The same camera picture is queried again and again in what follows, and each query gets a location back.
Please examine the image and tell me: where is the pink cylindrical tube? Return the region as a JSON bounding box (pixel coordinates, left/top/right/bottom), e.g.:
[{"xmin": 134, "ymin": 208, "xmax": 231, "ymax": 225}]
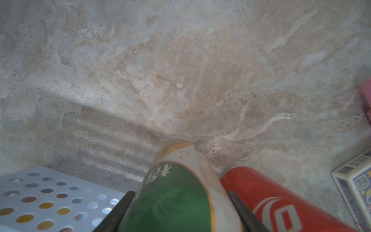
[{"xmin": 361, "ymin": 79, "xmax": 371, "ymax": 121}]

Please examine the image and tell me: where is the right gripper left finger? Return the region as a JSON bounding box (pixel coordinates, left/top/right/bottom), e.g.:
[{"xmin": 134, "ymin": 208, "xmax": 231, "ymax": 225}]
[{"xmin": 93, "ymin": 191, "xmax": 135, "ymax": 232}]

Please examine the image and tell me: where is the green white beer can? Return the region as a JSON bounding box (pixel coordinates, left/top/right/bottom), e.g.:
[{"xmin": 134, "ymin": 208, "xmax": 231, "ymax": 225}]
[{"xmin": 118, "ymin": 143, "xmax": 243, "ymax": 232}]

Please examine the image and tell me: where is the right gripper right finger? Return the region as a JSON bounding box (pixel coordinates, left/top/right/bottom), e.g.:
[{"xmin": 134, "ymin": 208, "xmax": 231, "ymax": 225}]
[{"xmin": 227, "ymin": 190, "xmax": 269, "ymax": 232}]

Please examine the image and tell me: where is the light blue plastic basket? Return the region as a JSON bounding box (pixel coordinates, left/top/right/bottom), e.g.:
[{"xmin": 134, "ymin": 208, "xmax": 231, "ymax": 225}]
[{"xmin": 1, "ymin": 166, "xmax": 125, "ymax": 232}]

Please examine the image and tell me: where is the red cola can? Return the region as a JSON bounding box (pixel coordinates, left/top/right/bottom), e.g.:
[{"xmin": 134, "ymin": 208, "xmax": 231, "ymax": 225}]
[{"xmin": 221, "ymin": 167, "xmax": 354, "ymax": 232}]

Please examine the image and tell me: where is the small purple card box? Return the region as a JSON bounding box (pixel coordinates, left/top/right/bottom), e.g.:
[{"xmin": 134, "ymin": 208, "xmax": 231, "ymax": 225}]
[{"xmin": 331, "ymin": 149, "xmax": 371, "ymax": 232}]

